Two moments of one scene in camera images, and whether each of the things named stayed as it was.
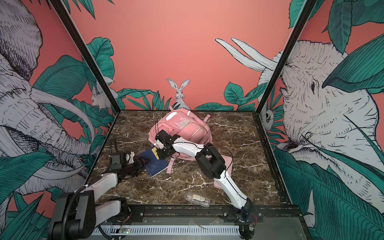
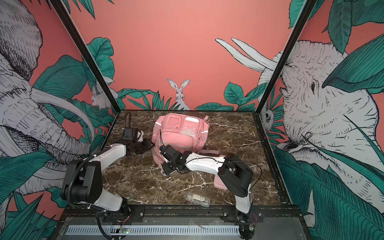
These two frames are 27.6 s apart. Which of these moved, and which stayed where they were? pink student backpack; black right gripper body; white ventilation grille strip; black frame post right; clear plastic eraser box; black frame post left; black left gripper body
Moved: pink student backpack; black right gripper body; black left gripper body
Stayed: clear plastic eraser box; black frame post right; white ventilation grille strip; black frame post left
